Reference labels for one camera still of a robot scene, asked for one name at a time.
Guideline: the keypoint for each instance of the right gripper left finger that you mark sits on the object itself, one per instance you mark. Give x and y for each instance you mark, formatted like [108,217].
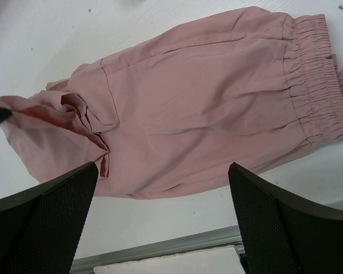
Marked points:
[40,227]

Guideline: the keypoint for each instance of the pink trousers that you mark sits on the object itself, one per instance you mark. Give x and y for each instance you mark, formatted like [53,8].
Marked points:
[167,117]

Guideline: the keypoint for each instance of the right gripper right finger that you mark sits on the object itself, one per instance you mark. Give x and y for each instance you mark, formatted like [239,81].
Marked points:
[283,232]

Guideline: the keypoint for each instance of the aluminium frame rail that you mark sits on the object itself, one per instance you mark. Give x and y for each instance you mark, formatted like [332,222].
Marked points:
[210,239]

